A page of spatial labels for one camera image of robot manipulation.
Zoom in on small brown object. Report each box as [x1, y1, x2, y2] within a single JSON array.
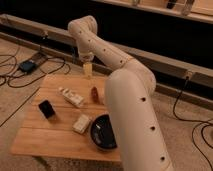
[[91, 87, 99, 103]]

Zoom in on black round bowl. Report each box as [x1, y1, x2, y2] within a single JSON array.
[[90, 114, 117, 150]]

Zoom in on black floor cable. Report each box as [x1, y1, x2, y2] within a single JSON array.
[[172, 75, 213, 165], [0, 43, 72, 128]]

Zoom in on white rectangular block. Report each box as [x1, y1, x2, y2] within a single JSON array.
[[73, 114, 91, 134]]

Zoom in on black power adapter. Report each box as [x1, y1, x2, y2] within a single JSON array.
[[18, 60, 36, 73]]

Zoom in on black floor cable left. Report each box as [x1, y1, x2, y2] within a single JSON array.
[[0, 43, 72, 128]]

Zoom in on black floor cable right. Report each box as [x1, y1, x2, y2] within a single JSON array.
[[172, 75, 213, 165]]

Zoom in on wooden table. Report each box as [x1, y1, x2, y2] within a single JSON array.
[[11, 75, 120, 162]]

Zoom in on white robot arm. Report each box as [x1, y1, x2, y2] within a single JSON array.
[[68, 16, 174, 171]]

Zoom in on black eraser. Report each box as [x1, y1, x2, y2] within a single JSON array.
[[38, 100, 55, 118]]

